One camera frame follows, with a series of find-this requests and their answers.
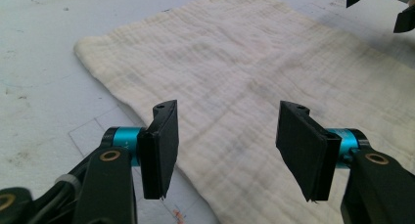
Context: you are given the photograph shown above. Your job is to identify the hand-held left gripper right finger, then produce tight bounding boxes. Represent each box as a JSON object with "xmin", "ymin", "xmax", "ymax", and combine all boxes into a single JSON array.
[{"xmin": 275, "ymin": 100, "xmax": 372, "ymax": 202}]

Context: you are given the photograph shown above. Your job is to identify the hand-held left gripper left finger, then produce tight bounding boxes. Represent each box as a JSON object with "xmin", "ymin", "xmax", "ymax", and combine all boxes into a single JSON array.
[{"xmin": 101, "ymin": 99, "xmax": 180, "ymax": 201}]

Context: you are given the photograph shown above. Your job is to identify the cream printed cloth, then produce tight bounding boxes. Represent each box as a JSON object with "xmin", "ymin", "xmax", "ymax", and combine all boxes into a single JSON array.
[{"xmin": 73, "ymin": 0, "xmax": 415, "ymax": 224}]

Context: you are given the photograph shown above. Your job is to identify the white grid foam mat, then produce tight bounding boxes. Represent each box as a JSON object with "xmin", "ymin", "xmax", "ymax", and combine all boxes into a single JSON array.
[{"xmin": 0, "ymin": 0, "xmax": 415, "ymax": 224}]

